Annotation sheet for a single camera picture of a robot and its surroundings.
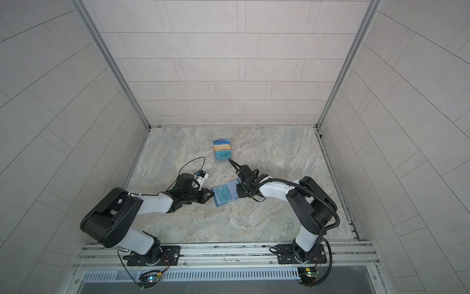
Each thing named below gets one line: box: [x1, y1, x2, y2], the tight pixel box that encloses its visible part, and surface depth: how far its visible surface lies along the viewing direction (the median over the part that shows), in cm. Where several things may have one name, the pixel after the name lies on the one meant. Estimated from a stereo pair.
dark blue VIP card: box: [213, 139, 231, 146], surface depth 104 cm
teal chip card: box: [212, 184, 231, 206], surface depth 88 cm
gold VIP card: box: [213, 145, 231, 151], surface depth 102 cm
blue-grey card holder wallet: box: [210, 178, 242, 208], surface depth 89 cm
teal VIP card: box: [215, 150, 232, 162], surface depth 101 cm
